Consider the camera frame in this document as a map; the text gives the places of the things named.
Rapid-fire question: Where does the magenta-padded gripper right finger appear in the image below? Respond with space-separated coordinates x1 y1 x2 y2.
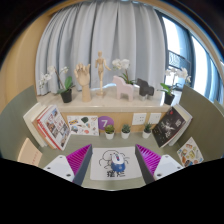
134 143 183 185

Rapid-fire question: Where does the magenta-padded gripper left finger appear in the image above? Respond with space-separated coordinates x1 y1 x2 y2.
43 143 94 187

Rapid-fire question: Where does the blue and white computer mouse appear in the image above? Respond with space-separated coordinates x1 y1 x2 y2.
110 152 127 173

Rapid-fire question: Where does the colourful picture card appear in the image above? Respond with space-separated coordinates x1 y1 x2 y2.
176 136 205 168

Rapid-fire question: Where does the small succulent in white pot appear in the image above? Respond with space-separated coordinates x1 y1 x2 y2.
120 123 132 140
104 124 116 140
142 122 153 140

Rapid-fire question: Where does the dark-covered book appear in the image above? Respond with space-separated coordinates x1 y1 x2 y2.
151 106 188 149

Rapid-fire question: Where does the white sticker sheet card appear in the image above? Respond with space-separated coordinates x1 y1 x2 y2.
66 115 100 137

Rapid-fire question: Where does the brown-covered book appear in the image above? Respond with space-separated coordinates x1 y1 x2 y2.
31 105 58 150

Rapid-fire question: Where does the white book behind dark book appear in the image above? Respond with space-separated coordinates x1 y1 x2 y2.
168 103 194 147

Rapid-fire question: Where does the thick white book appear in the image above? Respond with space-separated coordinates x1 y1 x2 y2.
22 102 48 148

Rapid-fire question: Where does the purple round number sign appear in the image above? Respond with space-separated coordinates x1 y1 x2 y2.
97 115 115 132

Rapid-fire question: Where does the green desk partition panel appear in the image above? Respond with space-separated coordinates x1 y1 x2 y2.
178 84 224 163
0 84 38 159

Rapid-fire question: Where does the white orchid in dark pot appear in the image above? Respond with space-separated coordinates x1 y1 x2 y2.
159 66 192 106

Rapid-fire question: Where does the white orchid in black pot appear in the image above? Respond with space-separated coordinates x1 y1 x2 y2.
38 65 75 104

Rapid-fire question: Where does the light wooden desk shelf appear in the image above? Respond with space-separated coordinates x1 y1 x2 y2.
36 86 183 134

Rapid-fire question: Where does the dark wooden horse figure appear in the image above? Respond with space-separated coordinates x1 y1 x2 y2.
136 78 155 101

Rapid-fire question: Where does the pink wooden horse figure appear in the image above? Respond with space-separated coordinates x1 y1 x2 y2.
112 75 135 102

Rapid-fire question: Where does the wooden hand model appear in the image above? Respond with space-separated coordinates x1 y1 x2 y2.
73 63 92 103

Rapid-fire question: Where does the wooden artist mannequin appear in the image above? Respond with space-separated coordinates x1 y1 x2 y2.
94 50 112 98

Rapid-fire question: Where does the white orchid behind pink horse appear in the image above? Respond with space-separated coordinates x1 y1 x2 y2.
111 58 134 85

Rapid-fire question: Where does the grey pleated curtain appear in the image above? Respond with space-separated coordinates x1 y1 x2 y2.
34 1 168 96

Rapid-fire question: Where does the white wall socket plate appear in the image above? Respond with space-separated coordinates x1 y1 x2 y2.
147 112 163 125
131 112 148 126

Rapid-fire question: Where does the window with dark frame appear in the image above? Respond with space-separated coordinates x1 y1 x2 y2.
156 14 224 104

